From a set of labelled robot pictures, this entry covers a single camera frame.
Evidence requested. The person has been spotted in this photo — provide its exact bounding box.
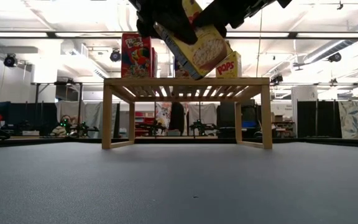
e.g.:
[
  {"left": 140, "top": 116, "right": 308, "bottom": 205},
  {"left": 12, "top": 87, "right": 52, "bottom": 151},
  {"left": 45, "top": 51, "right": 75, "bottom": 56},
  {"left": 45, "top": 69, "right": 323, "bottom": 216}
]
[{"left": 50, "top": 114, "right": 74, "bottom": 138}]

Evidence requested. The yellow Corn Pops cereal box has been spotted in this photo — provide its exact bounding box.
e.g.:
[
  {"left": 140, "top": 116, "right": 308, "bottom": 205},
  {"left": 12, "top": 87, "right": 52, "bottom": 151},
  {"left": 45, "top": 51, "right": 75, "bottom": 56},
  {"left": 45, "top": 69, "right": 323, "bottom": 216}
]
[
  {"left": 153, "top": 0, "right": 234, "bottom": 81},
  {"left": 215, "top": 50, "right": 243, "bottom": 78}
]

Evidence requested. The grey curtain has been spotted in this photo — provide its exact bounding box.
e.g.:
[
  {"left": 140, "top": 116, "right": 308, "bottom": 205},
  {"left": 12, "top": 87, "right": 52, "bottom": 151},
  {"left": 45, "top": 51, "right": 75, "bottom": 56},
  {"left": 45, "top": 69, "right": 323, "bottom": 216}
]
[{"left": 56, "top": 101, "right": 120, "bottom": 138}]

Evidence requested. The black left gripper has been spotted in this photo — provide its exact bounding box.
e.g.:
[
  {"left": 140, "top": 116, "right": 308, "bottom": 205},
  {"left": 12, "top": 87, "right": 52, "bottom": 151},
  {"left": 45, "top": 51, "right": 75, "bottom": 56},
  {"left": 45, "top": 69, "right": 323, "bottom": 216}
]
[{"left": 128, "top": 0, "right": 199, "bottom": 45}]

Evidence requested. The blue-grey table mat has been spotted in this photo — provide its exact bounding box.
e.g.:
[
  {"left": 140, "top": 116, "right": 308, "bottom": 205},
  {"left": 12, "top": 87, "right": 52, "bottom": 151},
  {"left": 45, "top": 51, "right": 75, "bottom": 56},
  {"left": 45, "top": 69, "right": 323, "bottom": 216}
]
[{"left": 0, "top": 141, "right": 358, "bottom": 224}]

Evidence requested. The patterned partition cloth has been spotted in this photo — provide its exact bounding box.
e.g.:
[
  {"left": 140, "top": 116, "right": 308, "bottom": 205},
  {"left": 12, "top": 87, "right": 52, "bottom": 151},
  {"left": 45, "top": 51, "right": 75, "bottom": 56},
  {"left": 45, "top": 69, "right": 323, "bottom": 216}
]
[{"left": 338, "top": 101, "right": 358, "bottom": 140}]

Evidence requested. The red Froot Loops cereal box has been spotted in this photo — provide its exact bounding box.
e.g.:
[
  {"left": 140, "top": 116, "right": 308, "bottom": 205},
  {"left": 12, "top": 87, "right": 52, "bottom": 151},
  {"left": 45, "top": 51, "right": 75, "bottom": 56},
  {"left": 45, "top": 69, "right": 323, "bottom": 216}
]
[
  {"left": 121, "top": 32, "right": 153, "bottom": 78},
  {"left": 150, "top": 46, "right": 159, "bottom": 78}
]

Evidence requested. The blue Frosted Flakes cereal box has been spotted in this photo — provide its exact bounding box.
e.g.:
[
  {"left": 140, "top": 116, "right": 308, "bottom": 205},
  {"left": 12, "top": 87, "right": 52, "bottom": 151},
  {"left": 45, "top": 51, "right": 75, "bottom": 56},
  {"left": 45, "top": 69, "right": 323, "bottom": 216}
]
[{"left": 173, "top": 57, "right": 192, "bottom": 78}]

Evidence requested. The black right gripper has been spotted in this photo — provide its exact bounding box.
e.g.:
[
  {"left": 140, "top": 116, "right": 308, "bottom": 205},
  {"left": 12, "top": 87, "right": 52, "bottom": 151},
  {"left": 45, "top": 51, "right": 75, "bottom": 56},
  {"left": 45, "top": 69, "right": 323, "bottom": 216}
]
[{"left": 193, "top": 0, "right": 293, "bottom": 39}]

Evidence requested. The black ceiling camera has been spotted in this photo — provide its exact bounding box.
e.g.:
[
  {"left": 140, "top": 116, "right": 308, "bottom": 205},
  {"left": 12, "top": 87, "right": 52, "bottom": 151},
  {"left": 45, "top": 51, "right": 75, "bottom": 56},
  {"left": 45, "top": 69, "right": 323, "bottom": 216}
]
[
  {"left": 3, "top": 53, "right": 18, "bottom": 68},
  {"left": 109, "top": 49, "right": 122, "bottom": 63},
  {"left": 327, "top": 51, "right": 342, "bottom": 63}
]

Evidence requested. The wooden slatted shelf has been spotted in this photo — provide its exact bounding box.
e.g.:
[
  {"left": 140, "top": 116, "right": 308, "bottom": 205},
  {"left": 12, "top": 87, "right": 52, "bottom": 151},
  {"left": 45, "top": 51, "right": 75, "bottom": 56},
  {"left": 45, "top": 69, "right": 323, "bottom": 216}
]
[{"left": 101, "top": 77, "right": 273, "bottom": 150}]

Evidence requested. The black partition screen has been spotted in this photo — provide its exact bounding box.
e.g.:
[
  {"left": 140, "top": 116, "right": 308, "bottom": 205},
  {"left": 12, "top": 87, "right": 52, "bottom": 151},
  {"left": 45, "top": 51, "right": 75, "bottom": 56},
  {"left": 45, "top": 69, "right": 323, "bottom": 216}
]
[
  {"left": 0, "top": 101, "right": 58, "bottom": 138},
  {"left": 296, "top": 100, "right": 343, "bottom": 138}
]

